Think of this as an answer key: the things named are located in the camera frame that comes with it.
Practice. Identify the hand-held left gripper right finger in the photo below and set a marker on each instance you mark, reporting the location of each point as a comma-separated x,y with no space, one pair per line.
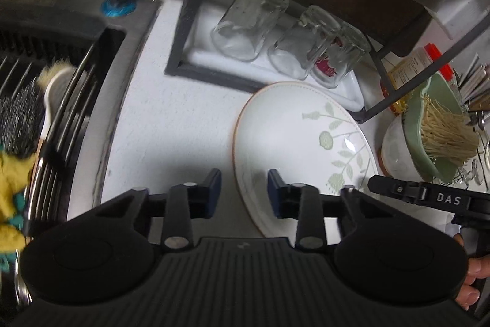
273,193

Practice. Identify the yellow cloth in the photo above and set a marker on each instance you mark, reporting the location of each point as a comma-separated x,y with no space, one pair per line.
11,189

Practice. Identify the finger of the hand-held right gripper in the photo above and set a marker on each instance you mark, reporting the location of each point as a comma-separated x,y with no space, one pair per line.
402,191

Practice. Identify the clear jar with red lid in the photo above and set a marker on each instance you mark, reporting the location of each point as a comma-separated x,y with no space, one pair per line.
405,74

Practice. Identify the green plastic basket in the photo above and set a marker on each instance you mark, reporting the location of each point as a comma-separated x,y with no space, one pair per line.
415,127

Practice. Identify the cluster of clear glass cups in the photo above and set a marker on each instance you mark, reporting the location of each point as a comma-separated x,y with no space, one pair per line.
474,173

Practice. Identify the clear drinking glass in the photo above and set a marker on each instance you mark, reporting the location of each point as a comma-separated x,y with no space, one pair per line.
245,16
298,47

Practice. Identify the bundle of chopsticks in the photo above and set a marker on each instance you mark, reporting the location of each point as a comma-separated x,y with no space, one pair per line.
474,78

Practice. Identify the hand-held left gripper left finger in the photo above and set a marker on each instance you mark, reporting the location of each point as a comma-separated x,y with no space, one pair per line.
214,193

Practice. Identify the bunch of enoki mushrooms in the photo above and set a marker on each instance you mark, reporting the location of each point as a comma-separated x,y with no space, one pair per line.
448,135

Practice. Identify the person's right hand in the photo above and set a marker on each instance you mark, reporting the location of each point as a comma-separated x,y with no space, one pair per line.
478,267

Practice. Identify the white drip tray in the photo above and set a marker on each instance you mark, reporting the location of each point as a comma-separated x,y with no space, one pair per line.
206,55

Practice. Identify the black metal rack frame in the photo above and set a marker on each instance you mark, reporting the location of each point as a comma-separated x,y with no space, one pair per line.
187,5

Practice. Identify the white ceramic bowl brown foot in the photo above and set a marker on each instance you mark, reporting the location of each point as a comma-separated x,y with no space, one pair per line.
394,150

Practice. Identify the white floral plate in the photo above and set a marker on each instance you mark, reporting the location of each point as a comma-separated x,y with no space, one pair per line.
283,127

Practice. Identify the white dish brush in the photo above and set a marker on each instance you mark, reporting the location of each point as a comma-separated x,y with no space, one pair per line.
53,93

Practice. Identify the dark steel sink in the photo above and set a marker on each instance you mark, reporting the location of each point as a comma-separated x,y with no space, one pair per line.
130,39

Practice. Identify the steel wool scrubber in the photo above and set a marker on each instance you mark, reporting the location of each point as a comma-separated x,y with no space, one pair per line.
19,120

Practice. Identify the clear glass with red print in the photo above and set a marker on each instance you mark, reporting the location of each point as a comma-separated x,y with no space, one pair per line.
340,55

